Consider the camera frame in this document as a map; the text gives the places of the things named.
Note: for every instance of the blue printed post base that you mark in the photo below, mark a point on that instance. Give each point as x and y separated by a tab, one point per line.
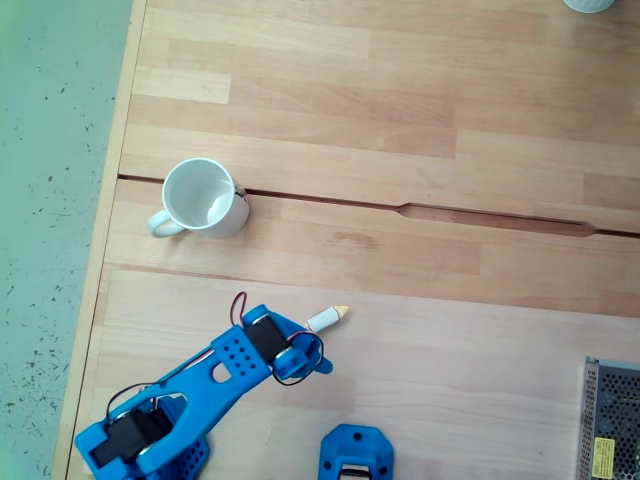
357	445

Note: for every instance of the pale wooden base board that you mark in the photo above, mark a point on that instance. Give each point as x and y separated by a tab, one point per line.
450	375

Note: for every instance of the white round object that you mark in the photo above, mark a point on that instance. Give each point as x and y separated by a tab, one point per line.
589	5

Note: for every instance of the white yellow sweet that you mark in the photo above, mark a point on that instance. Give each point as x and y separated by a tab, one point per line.
325	318

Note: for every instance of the perforated metal power supply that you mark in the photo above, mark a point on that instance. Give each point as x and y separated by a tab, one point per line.
612	420

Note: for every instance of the white mug black lettering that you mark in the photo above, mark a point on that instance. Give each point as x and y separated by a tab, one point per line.
197	195

